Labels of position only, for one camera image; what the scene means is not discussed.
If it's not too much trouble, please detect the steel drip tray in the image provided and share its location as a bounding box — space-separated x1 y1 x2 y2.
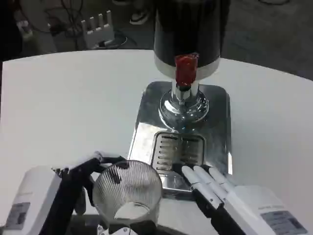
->
127 80 232 194

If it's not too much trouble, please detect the clear ribbed glass cup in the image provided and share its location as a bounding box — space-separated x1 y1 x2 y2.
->
92 160 163 221

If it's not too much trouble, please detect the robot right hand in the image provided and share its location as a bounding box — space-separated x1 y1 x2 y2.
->
172 164 313 235

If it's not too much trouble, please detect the black floor cable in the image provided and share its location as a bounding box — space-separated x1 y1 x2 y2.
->
43 0 83 37

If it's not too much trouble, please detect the white slotted rack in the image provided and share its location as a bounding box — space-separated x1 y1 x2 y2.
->
81 10 115 48

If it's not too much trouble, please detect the black drink dispenser chrome pedestal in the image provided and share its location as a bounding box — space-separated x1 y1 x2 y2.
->
153 0 222 129

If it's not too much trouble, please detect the red tap handle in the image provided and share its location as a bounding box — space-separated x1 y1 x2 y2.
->
174 54 199 87

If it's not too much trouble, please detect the person's shoe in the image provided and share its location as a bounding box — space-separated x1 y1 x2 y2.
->
129 9 150 25

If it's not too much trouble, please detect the slotted steel tray grid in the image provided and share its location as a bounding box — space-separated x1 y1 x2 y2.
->
152 131 206 175

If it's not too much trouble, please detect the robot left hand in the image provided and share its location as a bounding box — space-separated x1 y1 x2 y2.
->
4 150 157 235

